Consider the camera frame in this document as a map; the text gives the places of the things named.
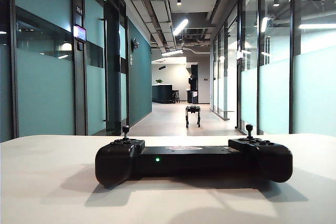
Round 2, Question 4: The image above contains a black remote control with joysticks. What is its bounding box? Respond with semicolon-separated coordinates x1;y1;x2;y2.
94;124;293;185

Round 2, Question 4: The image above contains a black quadruped robot dog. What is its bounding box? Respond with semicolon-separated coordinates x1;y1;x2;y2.
185;105;202;129

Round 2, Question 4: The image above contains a lit door display panel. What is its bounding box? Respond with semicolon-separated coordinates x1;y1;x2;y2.
73;24;88;42

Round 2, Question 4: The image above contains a dark counter with white top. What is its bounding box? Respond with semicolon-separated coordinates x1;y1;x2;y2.
152;84;175;104

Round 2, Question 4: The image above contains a black bin with white label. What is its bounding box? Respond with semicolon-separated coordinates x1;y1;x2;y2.
187;90;200;104

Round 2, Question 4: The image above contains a tall black machine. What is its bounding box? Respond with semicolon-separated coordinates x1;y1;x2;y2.
188;63;200;91

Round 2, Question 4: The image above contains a white linear ceiling light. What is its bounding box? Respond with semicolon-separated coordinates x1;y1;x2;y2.
298;23;336;30
260;16;269;33
161;48;184;57
173;18;190;36

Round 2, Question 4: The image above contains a long black door handle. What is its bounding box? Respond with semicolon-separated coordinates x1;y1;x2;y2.
99;18;110;124

